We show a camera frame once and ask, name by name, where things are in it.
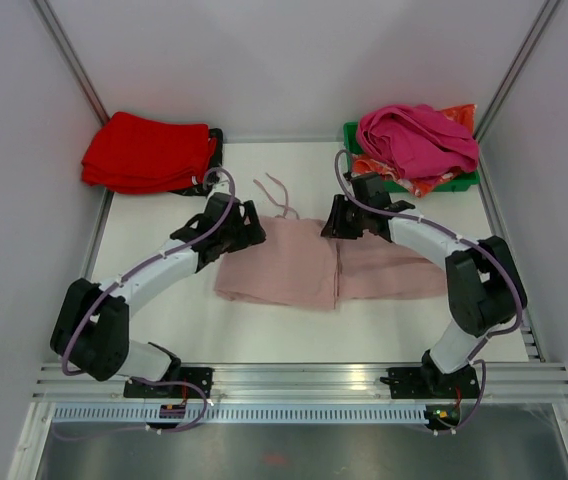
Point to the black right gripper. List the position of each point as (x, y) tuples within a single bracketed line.
[(336, 225)]

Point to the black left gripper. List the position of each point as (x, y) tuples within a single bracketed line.
[(250, 234)]

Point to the light pink trousers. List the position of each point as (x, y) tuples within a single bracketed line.
[(297, 267)]

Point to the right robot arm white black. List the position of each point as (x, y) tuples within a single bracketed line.
[(486, 297)]

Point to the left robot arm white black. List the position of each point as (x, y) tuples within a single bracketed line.
[(92, 333)]

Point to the orange floral trousers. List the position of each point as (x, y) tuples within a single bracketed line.
[(463, 114)]

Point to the magenta crumpled trousers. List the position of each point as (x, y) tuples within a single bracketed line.
[(418, 141)]

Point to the folded red trousers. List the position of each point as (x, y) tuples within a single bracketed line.
[(137, 156)]

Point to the green plastic bin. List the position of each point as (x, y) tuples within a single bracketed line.
[(460, 183)]

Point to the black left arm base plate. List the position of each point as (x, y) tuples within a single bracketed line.
[(178, 384)]

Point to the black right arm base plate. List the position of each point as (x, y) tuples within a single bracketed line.
[(415, 384)]

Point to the aluminium mounting rail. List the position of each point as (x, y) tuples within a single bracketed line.
[(507, 383)]

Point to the slotted grey cable duct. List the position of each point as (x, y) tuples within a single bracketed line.
[(243, 413)]

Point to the right aluminium frame post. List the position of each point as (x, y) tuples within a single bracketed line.
[(532, 39)]

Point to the aluminium frame post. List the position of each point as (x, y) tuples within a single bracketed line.
[(532, 39), (63, 44)]

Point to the left aluminium frame post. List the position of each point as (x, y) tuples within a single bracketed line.
[(63, 44)]

